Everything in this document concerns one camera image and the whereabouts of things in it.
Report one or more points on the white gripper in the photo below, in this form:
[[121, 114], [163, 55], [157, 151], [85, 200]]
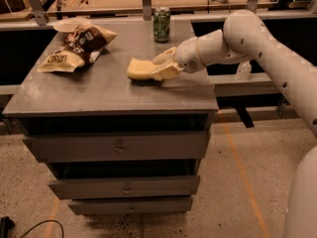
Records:
[[187, 56]]

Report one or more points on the yellow sponge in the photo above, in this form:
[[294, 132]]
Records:
[[139, 69]]

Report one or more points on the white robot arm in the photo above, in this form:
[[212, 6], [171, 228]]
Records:
[[243, 37]]

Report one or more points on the brown chip bag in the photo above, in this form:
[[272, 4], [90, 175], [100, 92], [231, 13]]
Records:
[[81, 47]]

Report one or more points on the green soda can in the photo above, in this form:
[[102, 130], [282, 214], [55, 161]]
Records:
[[161, 24]]

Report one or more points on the clear sanitizer bottle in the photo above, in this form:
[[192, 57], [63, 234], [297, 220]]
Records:
[[244, 70]]

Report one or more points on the top grey drawer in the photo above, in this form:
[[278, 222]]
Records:
[[115, 147]]

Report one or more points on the grey drawer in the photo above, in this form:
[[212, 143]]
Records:
[[131, 205], [115, 147], [96, 188]]

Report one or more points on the grey drawer cabinet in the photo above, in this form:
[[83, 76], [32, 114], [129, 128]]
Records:
[[188, 105]]

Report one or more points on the white plastic bowl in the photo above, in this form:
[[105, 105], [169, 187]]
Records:
[[70, 24]]

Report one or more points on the middle grey drawer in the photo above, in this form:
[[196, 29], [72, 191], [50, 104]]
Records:
[[96, 188]]

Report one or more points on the bottom grey drawer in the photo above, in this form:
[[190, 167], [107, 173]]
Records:
[[131, 205]]

